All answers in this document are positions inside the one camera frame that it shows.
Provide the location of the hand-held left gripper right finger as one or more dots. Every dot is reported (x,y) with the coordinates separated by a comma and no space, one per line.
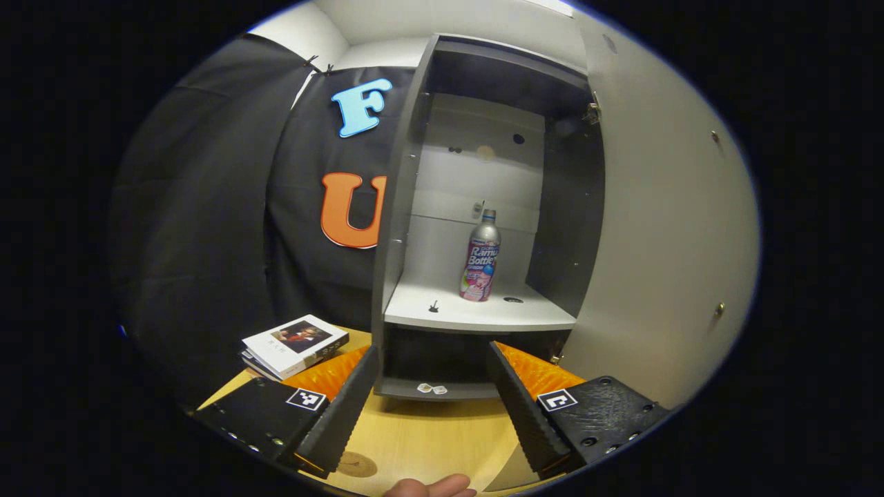
(525,414)

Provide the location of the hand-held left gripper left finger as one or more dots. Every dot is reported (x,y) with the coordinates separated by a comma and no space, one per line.
(345,414)

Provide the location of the round brown coaster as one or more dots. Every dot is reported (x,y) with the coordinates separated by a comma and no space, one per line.
(357,464)

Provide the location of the silver bottle with pink label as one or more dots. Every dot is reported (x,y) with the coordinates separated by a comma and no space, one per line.
(481,259)

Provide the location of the dark grey cabinet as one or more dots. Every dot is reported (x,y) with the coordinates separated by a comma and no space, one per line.
(566,207)

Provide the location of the white cabinet shelf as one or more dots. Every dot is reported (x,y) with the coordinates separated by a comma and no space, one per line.
(476,314)

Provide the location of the white book with portrait cover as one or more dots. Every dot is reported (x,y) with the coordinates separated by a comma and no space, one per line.
(297,342)

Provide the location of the dark-edged book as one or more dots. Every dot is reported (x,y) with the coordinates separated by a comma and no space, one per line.
(257,366)

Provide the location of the black backdrop cloth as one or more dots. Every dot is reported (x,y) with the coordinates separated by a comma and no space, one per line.
(207,207)

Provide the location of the long ceiling light panel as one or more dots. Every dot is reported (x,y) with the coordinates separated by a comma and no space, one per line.
(552,5)

